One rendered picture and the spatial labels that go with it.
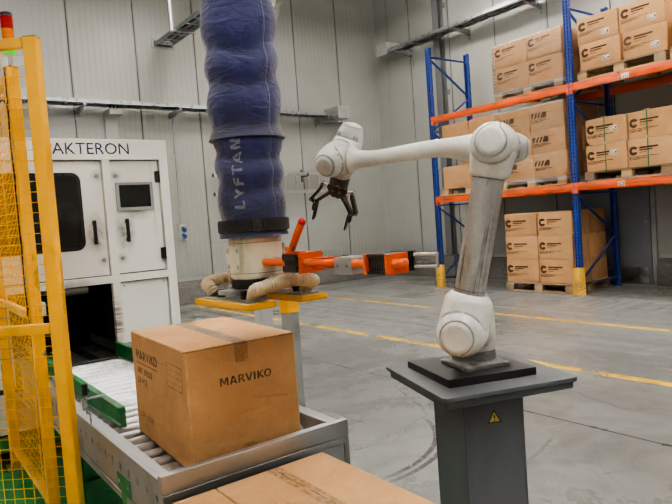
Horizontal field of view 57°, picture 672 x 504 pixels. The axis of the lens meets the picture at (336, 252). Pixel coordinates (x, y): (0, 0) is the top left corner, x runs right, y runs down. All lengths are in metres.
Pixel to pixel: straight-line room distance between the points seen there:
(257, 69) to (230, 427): 1.15
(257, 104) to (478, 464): 1.40
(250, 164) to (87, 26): 9.78
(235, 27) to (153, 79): 9.76
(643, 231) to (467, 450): 8.45
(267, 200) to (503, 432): 1.14
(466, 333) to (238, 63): 1.07
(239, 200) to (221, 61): 0.41
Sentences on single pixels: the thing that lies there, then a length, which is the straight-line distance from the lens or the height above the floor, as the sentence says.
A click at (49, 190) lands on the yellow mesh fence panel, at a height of 1.52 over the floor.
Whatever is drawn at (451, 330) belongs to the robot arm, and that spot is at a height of 0.96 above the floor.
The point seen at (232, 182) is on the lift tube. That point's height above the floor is 1.46.
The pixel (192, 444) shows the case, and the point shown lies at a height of 0.65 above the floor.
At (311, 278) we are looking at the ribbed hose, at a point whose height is 1.16.
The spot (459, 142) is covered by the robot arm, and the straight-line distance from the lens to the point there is 2.19.
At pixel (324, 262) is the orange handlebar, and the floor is 1.22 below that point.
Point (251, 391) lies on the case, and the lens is 2.14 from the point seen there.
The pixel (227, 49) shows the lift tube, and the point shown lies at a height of 1.86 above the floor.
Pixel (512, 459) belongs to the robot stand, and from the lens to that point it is 2.34.
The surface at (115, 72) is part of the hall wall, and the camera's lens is 11.48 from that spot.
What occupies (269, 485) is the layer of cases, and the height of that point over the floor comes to 0.54.
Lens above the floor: 1.33
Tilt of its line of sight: 3 degrees down
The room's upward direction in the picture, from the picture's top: 4 degrees counter-clockwise
